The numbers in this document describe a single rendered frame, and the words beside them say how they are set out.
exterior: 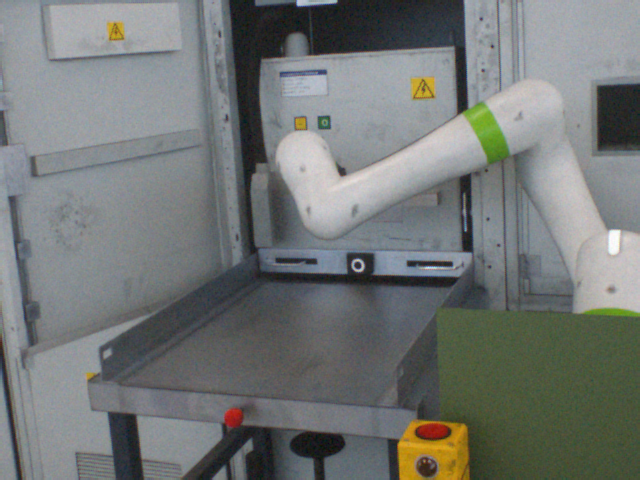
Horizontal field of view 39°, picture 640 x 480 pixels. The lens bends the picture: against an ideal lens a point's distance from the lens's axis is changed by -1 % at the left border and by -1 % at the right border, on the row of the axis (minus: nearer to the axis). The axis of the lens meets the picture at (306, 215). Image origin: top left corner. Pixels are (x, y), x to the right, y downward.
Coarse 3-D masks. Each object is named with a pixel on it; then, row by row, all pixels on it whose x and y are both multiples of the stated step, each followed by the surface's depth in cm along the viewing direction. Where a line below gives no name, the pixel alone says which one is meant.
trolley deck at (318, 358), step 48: (288, 288) 217; (336, 288) 214; (384, 288) 211; (432, 288) 208; (192, 336) 186; (240, 336) 184; (288, 336) 182; (336, 336) 180; (384, 336) 178; (96, 384) 164; (144, 384) 161; (192, 384) 160; (240, 384) 158; (288, 384) 156; (336, 384) 155; (384, 384) 153; (432, 384) 152; (336, 432) 148; (384, 432) 145
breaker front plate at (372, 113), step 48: (336, 96) 212; (384, 96) 208; (336, 144) 215; (384, 144) 210; (288, 192) 222; (432, 192) 209; (288, 240) 224; (336, 240) 220; (384, 240) 215; (432, 240) 211
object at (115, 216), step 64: (0, 0) 175; (64, 0) 186; (128, 0) 199; (192, 0) 214; (0, 64) 174; (64, 64) 187; (128, 64) 200; (192, 64) 215; (0, 128) 177; (64, 128) 189; (128, 128) 202; (192, 128) 217; (0, 192) 175; (64, 192) 190; (128, 192) 203; (192, 192) 218; (0, 256) 178; (64, 256) 191; (128, 256) 204; (192, 256) 219; (64, 320) 192; (128, 320) 202
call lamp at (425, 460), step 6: (420, 456) 118; (426, 456) 118; (420, 462) 117; (426, 462) 117; (432, 462) 117; (420, 468) 117; (426, 468) 117; (432, 468) 117; (438, 468) 117; (420, 474) 118; (426, 474) 117; (432, 474) 117
